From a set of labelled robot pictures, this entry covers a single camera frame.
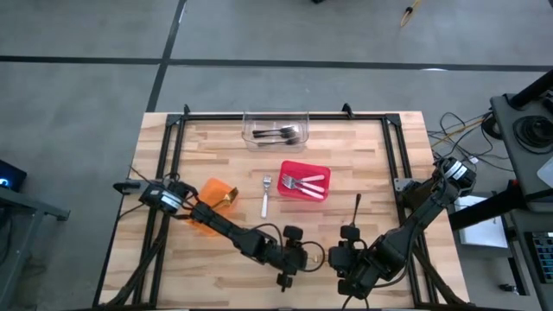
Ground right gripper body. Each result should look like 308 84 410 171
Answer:
340 239 388 299

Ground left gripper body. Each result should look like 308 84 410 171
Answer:
257 238 309 276

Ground white-handled silver fork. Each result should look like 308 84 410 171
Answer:
260 175 273 219
283 176 327 194
283 181 326 200
283 174 327 185

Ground red plastic bin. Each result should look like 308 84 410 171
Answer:
276 159 332 203

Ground orange plastic bin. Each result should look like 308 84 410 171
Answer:
185 177 241 238

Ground clear plastic bin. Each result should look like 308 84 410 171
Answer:
241 111 311 154

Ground white paper pad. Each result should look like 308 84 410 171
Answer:
455 194 510 250

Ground control keypad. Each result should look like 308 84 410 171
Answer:
530 231 553 282

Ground grey equipment cart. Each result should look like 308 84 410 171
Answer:
489 92 553 311

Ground white sheet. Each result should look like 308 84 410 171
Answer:
537 155 553 189

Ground yellow and black tool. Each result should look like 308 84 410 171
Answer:
399 0 423 29

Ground grey side table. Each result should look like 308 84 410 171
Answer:
0 185 72 311

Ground black computer tower blue lights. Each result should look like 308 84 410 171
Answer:
0 158 28 194

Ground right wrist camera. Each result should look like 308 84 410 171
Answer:
340 224 361 243

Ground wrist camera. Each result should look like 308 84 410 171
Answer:
283 225 304 242
340 224 361 243

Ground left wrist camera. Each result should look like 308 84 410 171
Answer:
283 225 304 242

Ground yellow cable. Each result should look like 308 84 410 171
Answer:
430 115 493 148

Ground tangle of black cables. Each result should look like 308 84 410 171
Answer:
427 111 513 174

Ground black cable coil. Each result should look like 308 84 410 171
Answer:
512 114 553 156

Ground black post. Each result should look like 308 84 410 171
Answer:
507 68 553 111

